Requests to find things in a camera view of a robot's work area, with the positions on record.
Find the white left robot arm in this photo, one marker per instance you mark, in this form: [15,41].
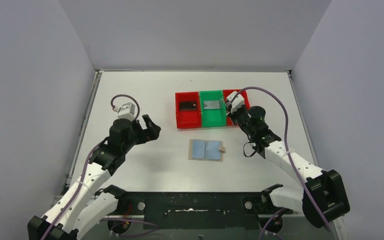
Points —
[76,213]

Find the left red bin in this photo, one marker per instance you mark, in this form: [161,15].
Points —
[188,119]

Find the red bin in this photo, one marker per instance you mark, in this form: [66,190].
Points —
[226,93]
[188,119]

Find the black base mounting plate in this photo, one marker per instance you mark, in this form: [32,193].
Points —
[193,210]

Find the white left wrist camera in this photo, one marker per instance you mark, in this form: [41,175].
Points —
[126,111]

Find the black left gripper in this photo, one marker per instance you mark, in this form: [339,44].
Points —
[142,132]

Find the beige card holder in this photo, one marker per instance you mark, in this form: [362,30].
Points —
[206,150]

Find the green middle bin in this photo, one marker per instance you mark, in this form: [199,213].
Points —
[212,118]

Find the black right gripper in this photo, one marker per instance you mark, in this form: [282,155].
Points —
[233,115]

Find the black credit card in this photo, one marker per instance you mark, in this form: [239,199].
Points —
[188,106]

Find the right red bin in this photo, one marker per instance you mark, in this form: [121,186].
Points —
[226,93]

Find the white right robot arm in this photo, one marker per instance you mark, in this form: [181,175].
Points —
[322,197]

